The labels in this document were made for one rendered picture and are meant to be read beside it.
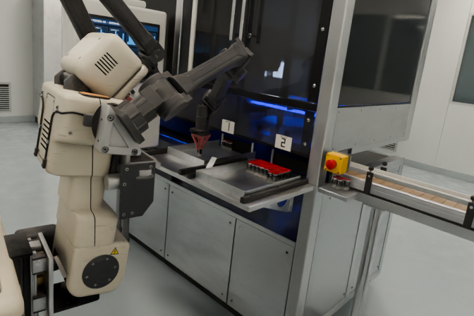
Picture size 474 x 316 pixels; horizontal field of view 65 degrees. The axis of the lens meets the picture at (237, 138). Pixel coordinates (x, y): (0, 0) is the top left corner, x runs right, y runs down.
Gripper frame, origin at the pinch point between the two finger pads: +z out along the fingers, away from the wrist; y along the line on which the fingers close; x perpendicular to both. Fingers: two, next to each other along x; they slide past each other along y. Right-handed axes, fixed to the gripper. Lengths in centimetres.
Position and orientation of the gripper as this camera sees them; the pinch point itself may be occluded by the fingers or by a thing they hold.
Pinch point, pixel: (199, 147)
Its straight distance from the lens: 171.1
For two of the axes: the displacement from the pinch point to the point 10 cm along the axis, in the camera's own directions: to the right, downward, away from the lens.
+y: 4.9, -1.6, 8.6
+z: -1.2, 9.6, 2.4
